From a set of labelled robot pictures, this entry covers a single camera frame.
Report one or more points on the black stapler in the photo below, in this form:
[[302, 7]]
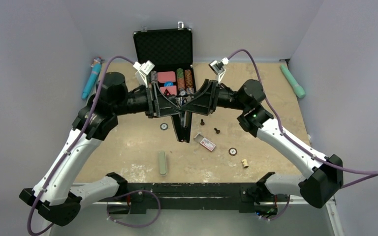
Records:
[[182, 126]]

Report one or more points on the blue marker pen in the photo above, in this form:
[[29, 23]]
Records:
[[95, 71]]

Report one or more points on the black poker chip case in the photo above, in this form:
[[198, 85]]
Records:
[[171, 51]]

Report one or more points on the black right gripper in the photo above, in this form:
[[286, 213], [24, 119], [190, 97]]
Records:
[[204, 101]]

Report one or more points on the white chess rook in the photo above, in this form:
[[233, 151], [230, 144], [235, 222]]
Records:
[[244, 163]]

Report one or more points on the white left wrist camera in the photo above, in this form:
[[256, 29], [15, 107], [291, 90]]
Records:
[[143, 71]]

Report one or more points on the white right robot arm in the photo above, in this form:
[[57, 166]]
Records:
[[321, 175]]

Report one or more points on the green marker pen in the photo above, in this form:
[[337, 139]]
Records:
[[297, 89]]

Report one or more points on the brown poker chip right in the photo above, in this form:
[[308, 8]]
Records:
[[232, 151]]

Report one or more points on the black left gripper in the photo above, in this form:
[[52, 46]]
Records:
[[157, 104]]

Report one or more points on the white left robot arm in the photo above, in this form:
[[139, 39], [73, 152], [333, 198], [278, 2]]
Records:
[[55, 198]]

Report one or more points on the red white staple box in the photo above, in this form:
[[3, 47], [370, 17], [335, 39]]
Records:
[[203, 141]]

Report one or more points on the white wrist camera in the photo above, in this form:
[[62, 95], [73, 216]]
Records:
[[219, 68], [143, 71]]

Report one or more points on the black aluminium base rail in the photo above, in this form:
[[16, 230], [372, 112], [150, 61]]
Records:
[[244, 197]]

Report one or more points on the poker chip near stapler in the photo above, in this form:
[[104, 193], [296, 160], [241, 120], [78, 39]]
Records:
[[164, 126]]

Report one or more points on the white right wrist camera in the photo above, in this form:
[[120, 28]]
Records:
[[219, 68]]

